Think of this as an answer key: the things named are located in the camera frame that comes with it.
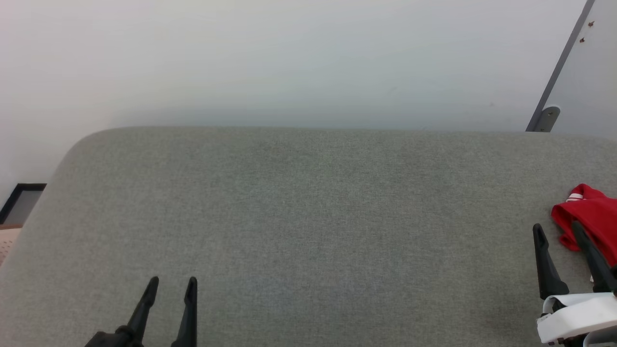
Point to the grey door frame strip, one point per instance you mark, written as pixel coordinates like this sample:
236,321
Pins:
559,67

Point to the grey metal bracket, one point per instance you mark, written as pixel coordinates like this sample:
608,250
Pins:
548,118

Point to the red shirt with white trim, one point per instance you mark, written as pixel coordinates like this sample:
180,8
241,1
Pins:
597,217

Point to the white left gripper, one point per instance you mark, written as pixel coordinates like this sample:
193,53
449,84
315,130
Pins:
108,340

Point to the beige perforated basket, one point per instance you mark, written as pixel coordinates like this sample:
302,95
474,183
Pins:
7,243

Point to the black framed panel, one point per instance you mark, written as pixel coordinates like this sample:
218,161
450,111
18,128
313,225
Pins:
21,205

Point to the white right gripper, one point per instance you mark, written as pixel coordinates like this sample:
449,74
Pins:
578,315

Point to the light grey door panel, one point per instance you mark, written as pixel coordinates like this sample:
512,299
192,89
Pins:
590,82

